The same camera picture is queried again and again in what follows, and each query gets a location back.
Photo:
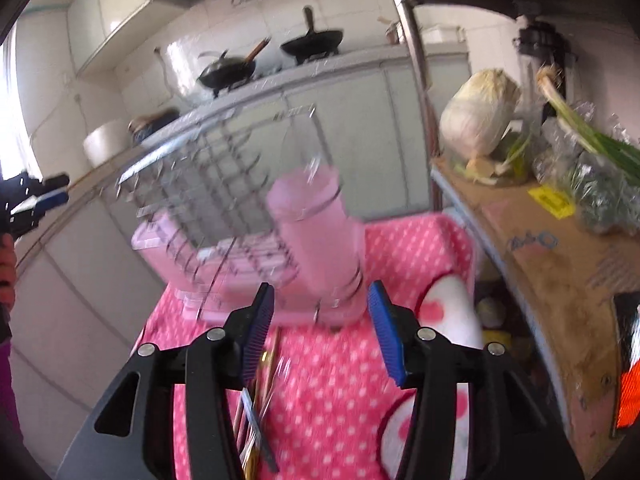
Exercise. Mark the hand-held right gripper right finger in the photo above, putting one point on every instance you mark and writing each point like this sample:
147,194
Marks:
387,340

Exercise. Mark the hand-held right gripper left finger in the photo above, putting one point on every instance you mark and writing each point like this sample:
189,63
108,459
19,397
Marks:
260,330

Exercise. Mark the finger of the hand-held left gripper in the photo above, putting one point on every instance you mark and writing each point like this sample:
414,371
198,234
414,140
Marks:
47,200
55,181

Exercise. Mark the brown wooden chopstick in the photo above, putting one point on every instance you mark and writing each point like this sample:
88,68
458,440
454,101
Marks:
248,465
257,427
270,360

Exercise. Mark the person's left forearm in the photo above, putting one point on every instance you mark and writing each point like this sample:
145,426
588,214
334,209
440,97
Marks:
7,400

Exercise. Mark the person's left hand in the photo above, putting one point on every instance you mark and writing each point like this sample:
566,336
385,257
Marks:
6,265

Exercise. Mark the pink plastic drip tray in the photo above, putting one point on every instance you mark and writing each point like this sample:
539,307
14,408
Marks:
225,310

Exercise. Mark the white round pot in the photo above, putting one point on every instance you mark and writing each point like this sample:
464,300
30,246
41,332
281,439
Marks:
107,145

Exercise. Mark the pink polka dot blanket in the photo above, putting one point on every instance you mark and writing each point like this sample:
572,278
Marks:
325,385

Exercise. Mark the window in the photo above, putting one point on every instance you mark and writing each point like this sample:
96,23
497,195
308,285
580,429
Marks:
10,110

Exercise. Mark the yellow object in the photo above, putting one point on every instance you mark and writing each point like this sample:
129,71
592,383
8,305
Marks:
492,335

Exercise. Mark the black round cooker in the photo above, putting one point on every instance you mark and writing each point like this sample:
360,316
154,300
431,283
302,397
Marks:
155,122

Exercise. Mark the brown cardboard sheet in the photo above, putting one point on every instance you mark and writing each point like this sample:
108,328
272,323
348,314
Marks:
550,270

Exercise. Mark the grey kitchen base cabinet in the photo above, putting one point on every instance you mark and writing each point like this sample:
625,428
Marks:
350,110

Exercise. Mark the napa cabbage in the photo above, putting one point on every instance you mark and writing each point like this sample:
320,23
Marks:
475,115

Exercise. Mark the clear bag of greens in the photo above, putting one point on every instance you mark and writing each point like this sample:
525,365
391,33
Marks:
595,205

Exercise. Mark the orange and black bag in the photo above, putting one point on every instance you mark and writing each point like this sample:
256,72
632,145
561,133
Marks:
630,390

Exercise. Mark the metal storage shelf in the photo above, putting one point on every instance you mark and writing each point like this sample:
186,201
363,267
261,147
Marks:
415,60

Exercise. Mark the green onion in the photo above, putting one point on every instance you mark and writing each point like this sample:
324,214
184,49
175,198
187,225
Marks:
580,130

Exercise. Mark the black appliance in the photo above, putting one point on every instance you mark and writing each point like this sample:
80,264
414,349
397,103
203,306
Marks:
545,45

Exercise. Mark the white wall cabinet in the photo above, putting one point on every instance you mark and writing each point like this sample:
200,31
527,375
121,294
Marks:
100,20

